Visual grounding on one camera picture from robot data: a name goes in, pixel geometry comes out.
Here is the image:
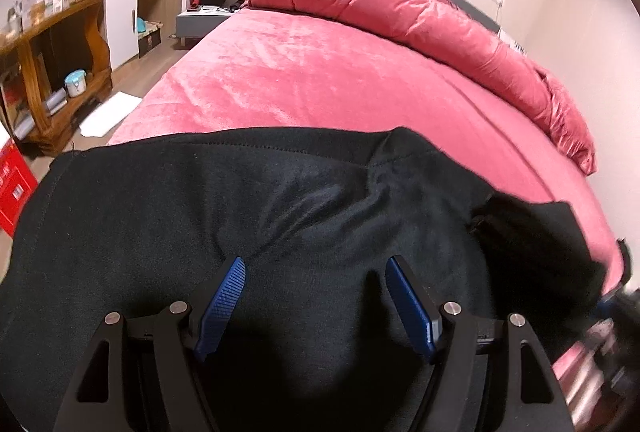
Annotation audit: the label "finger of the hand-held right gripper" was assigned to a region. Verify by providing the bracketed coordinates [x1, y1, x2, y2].
[616, 238, 632, 285]

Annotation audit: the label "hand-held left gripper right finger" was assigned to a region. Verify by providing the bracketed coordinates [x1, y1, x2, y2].
[385, 255, 573, 432]

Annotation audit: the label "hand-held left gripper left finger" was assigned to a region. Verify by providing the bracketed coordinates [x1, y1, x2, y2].
[52, 256, 247, 432]

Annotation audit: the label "black embroidered pants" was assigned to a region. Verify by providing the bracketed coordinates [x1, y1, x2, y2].
[0, 127, 608, 432]

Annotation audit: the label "white sheet on floor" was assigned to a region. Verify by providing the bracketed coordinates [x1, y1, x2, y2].
[79, 92, 143, 137]

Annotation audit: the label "red cardboard box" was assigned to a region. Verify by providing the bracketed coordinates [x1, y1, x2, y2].
[0, 137, 38, 237]

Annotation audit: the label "white floral headboard panel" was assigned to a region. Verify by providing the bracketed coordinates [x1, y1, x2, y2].
[500, 32, 530, 57]

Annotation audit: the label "pink plush bed sheet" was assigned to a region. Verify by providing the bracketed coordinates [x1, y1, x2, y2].
[107, 6, 623, 383]

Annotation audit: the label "small blue white rice cooker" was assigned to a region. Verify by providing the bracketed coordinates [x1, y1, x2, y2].
[65, 69, 88, 98]

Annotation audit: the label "brown wooden shelf table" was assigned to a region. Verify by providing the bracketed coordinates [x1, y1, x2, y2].
[0, 0, 113, 157]

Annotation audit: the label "white grey nightstand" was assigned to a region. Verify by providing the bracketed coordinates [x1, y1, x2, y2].
[175, 0, 258, 47]

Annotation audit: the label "wooden desk with white door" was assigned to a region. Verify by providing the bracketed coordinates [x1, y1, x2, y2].
[105, 0, 193, 71]

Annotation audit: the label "pink velvet duvet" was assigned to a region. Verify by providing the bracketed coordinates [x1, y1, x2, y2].
[242, 0, 598, 176]

